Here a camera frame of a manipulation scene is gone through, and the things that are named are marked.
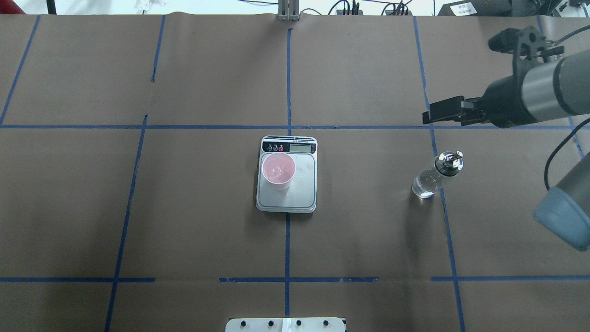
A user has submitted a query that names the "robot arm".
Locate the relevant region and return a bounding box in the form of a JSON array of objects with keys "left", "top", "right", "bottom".
[{"left": 422, "top": 26, "right": 590, "bottom": 251}]

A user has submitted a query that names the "glass sauce dispenser bottle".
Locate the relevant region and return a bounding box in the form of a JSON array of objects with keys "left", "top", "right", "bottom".
[{"left": 411, "top": 150, "right": 464, "bottom": 199}]

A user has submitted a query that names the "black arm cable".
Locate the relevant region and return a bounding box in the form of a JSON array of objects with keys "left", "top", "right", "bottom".
[{"left": 544, "top": 23, "right": 590, "bottom": 190}]

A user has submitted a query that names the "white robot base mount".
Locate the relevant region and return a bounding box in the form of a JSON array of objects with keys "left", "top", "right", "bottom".
[{"left": 225, "top": 317, "right": 348, "bottom": 332}]

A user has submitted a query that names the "aluminium frame post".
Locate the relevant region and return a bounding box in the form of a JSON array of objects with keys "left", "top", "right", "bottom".
[{"left": 277, "top": 0, "right": 301, "bottom": 22}]

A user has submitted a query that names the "silver digital kitchen scale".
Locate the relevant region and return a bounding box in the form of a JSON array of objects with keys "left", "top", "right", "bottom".
[{"left": 255, "top": 135, "right": 318, "bottom": 213}]

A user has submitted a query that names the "pink paper cup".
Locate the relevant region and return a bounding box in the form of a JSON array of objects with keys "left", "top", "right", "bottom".
[{"left": 261, "top": 153, "right": 296, "bottom": 191}]

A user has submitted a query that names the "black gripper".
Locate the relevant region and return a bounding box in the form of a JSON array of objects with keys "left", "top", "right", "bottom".
[{"left": 422, "top": 27, "right": 565, "bottom": 128}]

